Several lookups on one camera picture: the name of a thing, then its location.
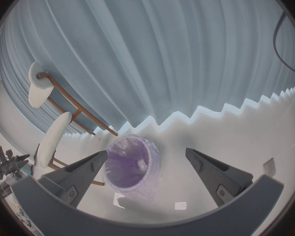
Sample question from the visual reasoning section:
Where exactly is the pale blue curtain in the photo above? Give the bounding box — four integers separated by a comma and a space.
0, 0, 295, 135

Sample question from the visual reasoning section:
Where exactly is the white cushioned wooden chair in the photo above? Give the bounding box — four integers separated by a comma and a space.
28, 62, 118, 187

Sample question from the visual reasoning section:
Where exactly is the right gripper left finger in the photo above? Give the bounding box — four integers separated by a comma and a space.
38, 150, 108, 207

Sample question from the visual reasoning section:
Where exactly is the black cable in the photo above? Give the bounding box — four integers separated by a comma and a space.
273, 11, 295, 78

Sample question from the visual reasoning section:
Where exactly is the white trash bin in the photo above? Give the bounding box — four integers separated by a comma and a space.
104, 135, 160, 203

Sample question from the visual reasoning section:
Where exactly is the purple plastic bag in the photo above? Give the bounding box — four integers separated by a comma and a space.
103, 135, 161, 204

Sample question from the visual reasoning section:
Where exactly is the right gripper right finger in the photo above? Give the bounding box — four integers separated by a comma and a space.
186, 148, 254, 206

